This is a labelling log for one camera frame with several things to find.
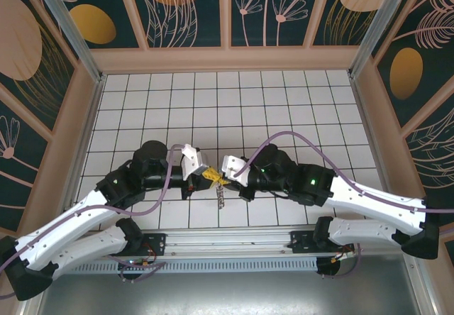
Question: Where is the grey metal sheet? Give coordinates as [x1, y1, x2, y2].
[35, 258, 426, 315]

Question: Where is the black round base cover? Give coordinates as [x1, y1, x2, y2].
[118, 262, 143, 283]
[315, 257, 342, 277]

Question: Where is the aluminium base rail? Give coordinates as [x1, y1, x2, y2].
[141, 229, 320, 260]

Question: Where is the grey slotted cable duct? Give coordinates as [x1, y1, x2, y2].
[70, 260, 319, 275]

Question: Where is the red black wire bundle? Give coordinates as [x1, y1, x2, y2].
[140, 245, 157, 268]
[331, 249, 356, 263]

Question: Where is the aluminium frame post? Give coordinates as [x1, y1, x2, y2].
[30, 0, 106, 82]
[348, 0, 416, 79]

